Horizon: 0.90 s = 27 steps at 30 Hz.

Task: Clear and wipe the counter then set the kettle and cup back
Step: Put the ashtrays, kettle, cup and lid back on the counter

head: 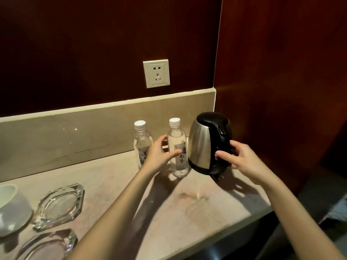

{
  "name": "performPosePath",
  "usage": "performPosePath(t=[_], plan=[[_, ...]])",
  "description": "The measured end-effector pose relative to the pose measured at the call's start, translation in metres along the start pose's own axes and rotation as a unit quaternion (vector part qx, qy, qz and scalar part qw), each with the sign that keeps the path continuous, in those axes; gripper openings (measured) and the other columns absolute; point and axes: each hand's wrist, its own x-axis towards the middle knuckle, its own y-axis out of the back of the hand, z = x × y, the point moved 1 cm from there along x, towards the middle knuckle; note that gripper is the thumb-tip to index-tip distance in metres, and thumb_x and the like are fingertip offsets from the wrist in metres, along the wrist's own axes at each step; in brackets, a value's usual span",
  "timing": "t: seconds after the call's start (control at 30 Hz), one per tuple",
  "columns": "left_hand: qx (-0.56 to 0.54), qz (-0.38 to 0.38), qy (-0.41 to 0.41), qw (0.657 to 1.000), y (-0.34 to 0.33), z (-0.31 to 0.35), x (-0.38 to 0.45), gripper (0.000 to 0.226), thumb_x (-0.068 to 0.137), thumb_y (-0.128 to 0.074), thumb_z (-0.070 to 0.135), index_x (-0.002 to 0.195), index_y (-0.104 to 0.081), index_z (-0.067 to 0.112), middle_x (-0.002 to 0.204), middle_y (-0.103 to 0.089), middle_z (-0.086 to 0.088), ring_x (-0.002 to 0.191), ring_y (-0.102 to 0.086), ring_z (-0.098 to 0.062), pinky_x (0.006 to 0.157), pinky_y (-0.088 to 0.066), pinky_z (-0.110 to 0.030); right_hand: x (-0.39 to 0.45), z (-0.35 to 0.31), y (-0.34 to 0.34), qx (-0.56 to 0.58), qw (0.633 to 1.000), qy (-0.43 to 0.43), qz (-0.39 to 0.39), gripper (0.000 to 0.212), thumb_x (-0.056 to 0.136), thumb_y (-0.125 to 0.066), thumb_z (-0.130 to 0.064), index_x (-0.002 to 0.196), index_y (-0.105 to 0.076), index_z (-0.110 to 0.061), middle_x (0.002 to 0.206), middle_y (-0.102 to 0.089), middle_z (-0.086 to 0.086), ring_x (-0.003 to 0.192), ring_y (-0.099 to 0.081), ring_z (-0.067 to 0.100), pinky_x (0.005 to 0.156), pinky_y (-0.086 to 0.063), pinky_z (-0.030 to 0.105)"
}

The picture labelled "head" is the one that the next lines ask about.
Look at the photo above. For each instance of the person's right forearm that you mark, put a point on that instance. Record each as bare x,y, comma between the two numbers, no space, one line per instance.
298,219

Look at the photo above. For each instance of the white wall power socket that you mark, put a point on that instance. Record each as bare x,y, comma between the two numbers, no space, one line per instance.
162,68

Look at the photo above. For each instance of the clear glass ashtray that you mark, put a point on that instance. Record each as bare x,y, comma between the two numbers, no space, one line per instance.
48,246
58,205

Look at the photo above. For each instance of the grey cloth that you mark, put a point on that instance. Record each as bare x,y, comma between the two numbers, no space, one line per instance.
337,209

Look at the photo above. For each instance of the person's right hand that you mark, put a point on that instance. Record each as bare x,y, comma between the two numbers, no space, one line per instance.
246,162

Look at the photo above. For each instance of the person's left thumb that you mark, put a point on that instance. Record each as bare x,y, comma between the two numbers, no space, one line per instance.
173,153

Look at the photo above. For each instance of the white ceramic bowl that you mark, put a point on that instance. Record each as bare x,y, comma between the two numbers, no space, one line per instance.
13,211

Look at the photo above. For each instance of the person's right thumb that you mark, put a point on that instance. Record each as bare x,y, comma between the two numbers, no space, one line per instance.
223,155

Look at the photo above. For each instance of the person's left hand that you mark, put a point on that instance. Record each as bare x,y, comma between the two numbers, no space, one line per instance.
154,158

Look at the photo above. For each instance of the person's left forearm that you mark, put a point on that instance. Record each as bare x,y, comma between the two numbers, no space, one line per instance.
116,213

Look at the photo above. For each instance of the clear water bottle white cap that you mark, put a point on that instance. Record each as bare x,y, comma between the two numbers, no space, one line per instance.
177,135
141,138

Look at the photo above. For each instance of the beige stone backsplash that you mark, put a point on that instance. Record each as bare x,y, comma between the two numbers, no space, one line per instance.
81,132

